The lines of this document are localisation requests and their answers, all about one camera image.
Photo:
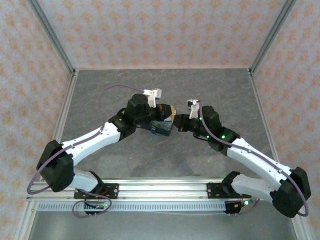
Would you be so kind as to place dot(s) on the blue sponge block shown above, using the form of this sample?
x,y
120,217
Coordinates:
x,y
161,128

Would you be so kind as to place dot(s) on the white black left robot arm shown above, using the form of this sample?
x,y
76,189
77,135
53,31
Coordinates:
x,y
90,141

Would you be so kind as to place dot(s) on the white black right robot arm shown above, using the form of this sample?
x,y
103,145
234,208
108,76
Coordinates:
x,y
252,156

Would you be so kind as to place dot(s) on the right circuit board green light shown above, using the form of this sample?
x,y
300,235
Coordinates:
x,y
240,205

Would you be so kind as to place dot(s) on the circuit board green light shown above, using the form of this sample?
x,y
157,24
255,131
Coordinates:
x,y
240,205
98,206

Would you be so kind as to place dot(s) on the left circuit board green light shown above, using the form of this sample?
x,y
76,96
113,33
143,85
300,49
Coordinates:
x,y
98,206

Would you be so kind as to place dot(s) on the aluminium table side rail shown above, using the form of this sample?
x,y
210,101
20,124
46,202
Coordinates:
x,y
63,120
265,120

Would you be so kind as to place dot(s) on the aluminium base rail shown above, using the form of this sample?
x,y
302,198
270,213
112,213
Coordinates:
x,y
162,188

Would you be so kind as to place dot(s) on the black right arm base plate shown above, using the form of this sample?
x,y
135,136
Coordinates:
x,y
216,190

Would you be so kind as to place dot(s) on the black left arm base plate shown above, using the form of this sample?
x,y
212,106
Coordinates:
x,y
112,191

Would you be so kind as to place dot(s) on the aluminium frame post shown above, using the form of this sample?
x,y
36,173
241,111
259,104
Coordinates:
x,y
271,37
53,37

